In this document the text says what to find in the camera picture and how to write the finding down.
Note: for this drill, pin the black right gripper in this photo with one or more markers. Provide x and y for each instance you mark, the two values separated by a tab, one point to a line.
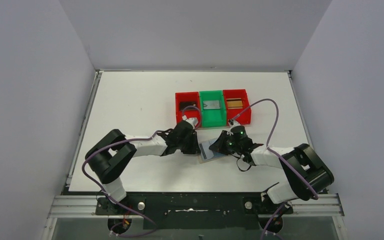
219	146

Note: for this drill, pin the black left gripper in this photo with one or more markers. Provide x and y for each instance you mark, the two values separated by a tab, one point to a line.
189	143

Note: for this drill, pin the silver credit card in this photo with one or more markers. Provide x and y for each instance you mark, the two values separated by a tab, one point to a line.
206	153
211	104

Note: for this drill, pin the beige card holder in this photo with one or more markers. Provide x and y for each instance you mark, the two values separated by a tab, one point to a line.
218	155

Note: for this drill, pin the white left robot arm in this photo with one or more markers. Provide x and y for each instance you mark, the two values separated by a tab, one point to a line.
111	155

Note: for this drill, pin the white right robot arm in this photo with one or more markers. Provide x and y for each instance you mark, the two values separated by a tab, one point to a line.
306	174

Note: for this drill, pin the gold credit card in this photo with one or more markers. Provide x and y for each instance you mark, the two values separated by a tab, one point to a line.
234	103

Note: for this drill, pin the black credit card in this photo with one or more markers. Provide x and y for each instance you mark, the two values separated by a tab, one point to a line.
184	104

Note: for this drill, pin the green middle bin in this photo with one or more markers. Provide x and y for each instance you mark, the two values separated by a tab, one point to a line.
215	117

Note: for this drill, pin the right red bin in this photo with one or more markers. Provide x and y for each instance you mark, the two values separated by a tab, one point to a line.
246	117

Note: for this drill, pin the red bin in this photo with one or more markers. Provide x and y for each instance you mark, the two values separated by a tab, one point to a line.
246	117
190	111

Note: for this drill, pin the left red bin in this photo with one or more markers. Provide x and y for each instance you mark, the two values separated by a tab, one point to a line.
190	111

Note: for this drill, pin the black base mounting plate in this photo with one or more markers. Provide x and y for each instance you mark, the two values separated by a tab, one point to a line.
193	211

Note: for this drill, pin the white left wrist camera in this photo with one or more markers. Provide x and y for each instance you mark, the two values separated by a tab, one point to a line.
194	121

